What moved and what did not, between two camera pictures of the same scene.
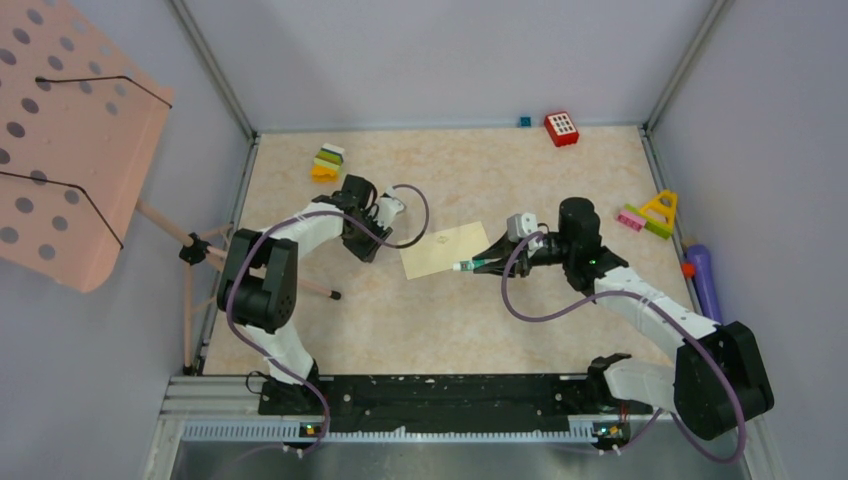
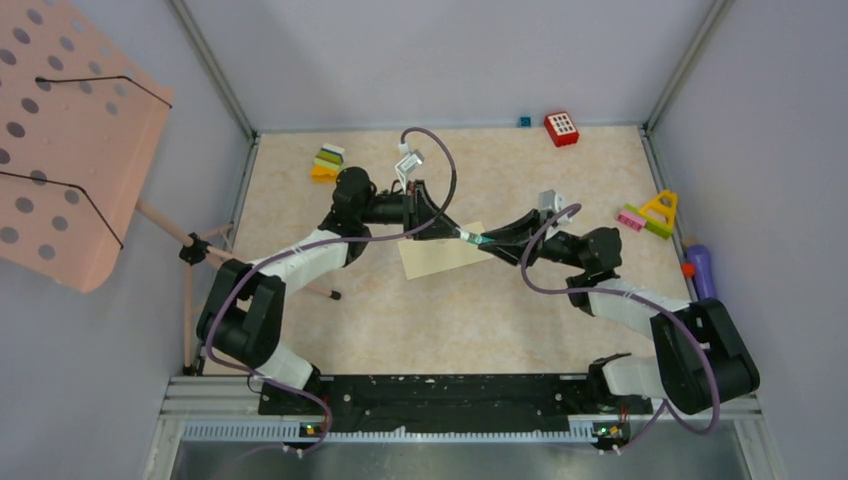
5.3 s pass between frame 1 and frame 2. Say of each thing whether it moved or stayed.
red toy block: stayed
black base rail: stayed
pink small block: stayed
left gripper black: moved
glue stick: moved
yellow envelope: stayed
